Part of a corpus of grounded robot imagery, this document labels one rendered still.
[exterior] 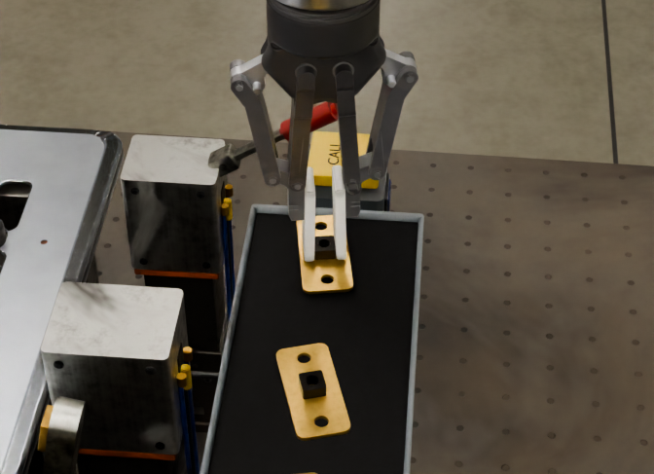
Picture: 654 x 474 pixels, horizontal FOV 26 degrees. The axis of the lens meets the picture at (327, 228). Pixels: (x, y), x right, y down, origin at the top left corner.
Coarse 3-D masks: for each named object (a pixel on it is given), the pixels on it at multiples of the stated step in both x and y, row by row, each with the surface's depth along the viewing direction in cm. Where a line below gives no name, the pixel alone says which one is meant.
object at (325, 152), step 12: (324, 132) 121; (336, 132) 121; (312, 144) 120; (324, 144) 120; (336, 144) 120; (360, 144) 120; (312, 156) 119; (324, 156) 119; (336, 156) 119; (324, 168) 117; (324, 180) 117; (372, 180) 117
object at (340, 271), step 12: (324, 216) 112; (300, 228) 111; (300, 240) 110; (324, 240) 108; (300, 252) 109; (324, 252) 108; (348, 252) 109; (312, 264) 108; (324, 264) 108; (336, 264) 108; (348, 264) 108; (312, 276) 107; (324, 276) 107; (336, 276) 107; (348, 276) 107; (312, 288) 106; (324, 288) 106; (336, 288) 106; (348, 288) 106
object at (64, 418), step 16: (64, 400) 106; (80, 400) 106; (48, 416) 106; (64, 416) 105; (80, 416) 105; (48, 432) 105; (64, 432) 105; (80, 432) 109; (48, 448) 106; (64, 448) 106; (48, 464) 107; (64, 464) 107
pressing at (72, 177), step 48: (0, 144) 145; (48, 144) 145; (96, 144) 145; (48, 192) 140; (96, 192) 139; (48, 240) 134; (96, 240) 136; (0, 288) 130; (48, 288) 130; (0, 336) 125; (0, 384) 121; (0, 432) 117
